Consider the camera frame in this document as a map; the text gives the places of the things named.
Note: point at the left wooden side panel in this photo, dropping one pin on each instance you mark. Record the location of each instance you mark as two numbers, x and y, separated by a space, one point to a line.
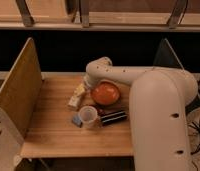
19 92

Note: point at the translucent plastic cup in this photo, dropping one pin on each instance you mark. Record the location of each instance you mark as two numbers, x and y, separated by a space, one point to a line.
88 116

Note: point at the wooden shelf rail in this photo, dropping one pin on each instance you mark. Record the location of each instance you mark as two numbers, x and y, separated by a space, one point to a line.
101 15

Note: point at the black rectangular box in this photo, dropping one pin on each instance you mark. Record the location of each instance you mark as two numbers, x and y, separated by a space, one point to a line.
113 117

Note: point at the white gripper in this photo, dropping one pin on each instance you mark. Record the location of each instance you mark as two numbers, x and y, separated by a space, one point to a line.
81 89

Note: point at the right dark side panel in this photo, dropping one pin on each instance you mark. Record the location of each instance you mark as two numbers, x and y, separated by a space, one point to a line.
166 57

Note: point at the small blue block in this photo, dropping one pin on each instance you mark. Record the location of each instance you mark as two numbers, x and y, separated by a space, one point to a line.
76 121

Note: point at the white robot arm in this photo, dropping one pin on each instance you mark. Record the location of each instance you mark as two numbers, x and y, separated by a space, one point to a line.
157 109

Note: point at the orange ceramic bowl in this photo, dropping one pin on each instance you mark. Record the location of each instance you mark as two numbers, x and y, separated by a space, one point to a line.
105 93

